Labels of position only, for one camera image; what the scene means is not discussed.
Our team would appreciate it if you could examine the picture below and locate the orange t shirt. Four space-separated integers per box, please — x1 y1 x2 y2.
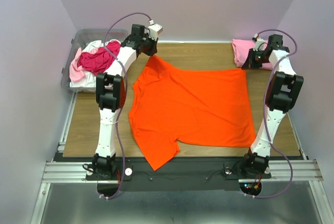
129 55 256 170

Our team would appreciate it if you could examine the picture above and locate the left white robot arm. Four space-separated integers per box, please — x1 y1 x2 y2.
87 20 163 179

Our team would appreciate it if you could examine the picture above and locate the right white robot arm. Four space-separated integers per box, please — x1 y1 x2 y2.
240 33 304 178

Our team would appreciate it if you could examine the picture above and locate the folded pink t shirt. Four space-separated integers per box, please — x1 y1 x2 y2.
232 39 272 70

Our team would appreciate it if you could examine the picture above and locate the magenta t shirt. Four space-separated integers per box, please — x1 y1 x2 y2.
77 41 121 76

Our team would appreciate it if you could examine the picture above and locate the clear plastic bin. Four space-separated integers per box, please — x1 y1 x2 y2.
61 29 128 92

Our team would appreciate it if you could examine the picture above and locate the white shirt in bin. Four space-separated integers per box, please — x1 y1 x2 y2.
69 39 120 88

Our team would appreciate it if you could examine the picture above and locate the light pink shirt in bin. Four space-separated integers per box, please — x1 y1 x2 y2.
69 48 85 82

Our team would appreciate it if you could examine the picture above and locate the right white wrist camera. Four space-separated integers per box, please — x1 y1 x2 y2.
252 34 267 51

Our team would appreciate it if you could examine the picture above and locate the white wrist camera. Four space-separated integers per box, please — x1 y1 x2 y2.
148 20 163 41
252 34 267 51

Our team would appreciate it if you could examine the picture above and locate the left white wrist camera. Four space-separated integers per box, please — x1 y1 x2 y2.
148 20 163 41

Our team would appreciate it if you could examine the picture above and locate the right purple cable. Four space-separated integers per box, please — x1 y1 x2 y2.
244 28 299 199

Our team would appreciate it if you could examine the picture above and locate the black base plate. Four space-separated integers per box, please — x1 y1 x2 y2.
45 157 256 192

